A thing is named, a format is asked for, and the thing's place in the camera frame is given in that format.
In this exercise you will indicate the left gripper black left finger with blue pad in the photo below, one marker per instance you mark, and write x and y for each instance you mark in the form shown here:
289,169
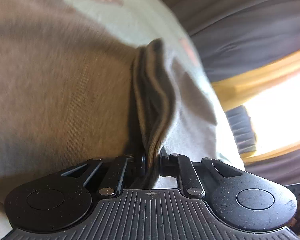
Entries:
107,178

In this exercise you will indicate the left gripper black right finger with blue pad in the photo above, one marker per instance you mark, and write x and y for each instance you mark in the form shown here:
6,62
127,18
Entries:
196,179

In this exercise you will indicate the grey sweatpants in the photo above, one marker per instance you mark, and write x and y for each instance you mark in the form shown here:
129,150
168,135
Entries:
71,91

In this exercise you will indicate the yellow curtain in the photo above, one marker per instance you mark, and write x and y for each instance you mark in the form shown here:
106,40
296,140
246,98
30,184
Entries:
235,91

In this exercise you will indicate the grey curtain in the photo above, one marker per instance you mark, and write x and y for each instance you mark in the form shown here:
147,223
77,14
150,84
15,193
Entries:
236,36

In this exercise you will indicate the light blue patterned bedsheet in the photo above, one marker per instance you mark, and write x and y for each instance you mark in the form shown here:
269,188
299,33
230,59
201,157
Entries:
200,128

